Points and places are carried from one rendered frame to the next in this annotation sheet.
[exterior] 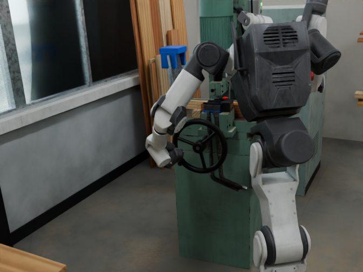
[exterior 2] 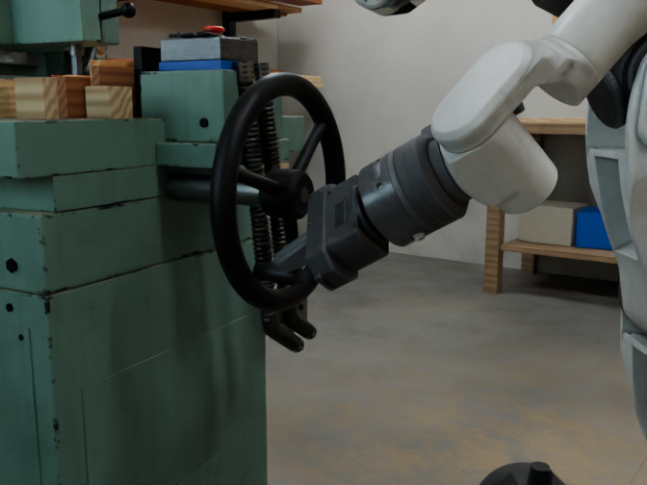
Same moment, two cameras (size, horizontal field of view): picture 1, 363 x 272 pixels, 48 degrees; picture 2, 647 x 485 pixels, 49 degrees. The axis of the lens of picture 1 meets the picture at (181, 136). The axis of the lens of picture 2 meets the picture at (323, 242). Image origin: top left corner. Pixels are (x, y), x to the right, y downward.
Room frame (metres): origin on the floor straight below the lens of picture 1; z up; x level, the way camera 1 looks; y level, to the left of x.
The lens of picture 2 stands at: (1.78, 0.77, 0.91)
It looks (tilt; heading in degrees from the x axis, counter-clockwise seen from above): 11 degrees down; 276
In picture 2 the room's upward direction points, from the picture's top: straight up
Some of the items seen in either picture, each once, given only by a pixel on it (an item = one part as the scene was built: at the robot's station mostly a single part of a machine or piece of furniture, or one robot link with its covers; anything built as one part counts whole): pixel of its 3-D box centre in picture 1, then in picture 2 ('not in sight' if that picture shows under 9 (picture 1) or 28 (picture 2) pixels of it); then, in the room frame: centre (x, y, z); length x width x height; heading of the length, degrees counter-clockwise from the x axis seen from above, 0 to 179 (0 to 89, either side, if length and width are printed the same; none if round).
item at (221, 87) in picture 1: (219, 87); (65, 25); (2.25, -0.22, 1.03); 0.14 x 0.07 x 0.09; 158
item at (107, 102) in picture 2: (196, 113); (109, 102); (2.13, -0.09, 0.92); 0.05 x 0.04 x 0.04; 74
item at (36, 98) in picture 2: not in sight; (37, 99); (2.18, 0.00, 0.92); 0.03 x 0.03 x 0.05; 1
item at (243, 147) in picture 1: (224, 128); (28, 212); (2.34, -0.26, 0.76); 0.57 x 0.45 x 0.09; 158
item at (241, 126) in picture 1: (222, 122); (166, 139); (2.11, -0.22, 0.87); 0.61 x 0.30 x 0.06; 68
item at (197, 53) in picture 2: (218, 104); (216, 51); (2.03, -0.20, 0.99); 0.13 x 0.11 x 0.06; 68
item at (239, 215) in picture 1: (224, 188); (46, 455); (2.34, -0.26, 0.36); 0.58 x 0.45 x 0.71; 158
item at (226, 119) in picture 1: (217, 118); (214, 107); (2.03, -0.19, 0.91); 0.15 x 0.14 x 0.09; 68
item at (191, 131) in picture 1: (215, 127); (115, 175); (2.17, -0.19, 0.82); 0.40 x 0.21 x 0.04; 68
